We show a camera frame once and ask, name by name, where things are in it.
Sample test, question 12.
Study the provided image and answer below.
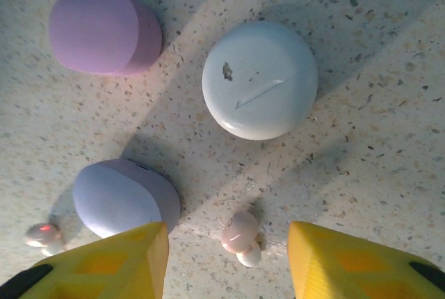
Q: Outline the lavender charging case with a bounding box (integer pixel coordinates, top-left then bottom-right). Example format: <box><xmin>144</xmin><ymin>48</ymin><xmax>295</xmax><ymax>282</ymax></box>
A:
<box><xmin>72</xmin><ymin>159</ymin><xmax>181</xmax><ymax>239</ymax></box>

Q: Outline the pinkish purple charging case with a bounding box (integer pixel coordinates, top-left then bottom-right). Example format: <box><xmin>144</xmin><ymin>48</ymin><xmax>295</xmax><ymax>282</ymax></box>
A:
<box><xmin>47</xmin><ymin>0</ymin><xmax>163</xmax><ymax>76</ymax></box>

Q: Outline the white round charging case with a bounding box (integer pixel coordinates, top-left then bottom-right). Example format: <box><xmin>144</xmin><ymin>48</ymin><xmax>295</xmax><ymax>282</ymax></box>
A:
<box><xmin>202</xmin><ymin>20</ymin><xmax>319</xmax><ymax>140</ymax></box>

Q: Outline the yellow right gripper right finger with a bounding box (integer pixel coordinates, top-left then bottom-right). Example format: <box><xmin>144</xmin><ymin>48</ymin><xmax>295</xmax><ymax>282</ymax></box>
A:
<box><xmin>286</xmin><ymin>220</ymin><xmax>445</xmax><ymax>299</ymax></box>

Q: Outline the pale pink earbud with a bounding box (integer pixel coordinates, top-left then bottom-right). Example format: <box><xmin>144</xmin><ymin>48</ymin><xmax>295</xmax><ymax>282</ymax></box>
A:
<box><xmin>24</xmin><ymin>223</ymin><xmax>65</xmax><ymax>257</ymax></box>
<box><xmin>220</xmin><ymin>210</ymin><xmax>264</xmax><ymax>268</ymax></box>

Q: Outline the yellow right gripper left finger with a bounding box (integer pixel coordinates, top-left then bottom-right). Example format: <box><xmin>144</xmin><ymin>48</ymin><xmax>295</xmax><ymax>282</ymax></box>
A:
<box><xmin>0</xmin><ymin>220</ymin><xmax>170</xmax><ymax>299</ymax></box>

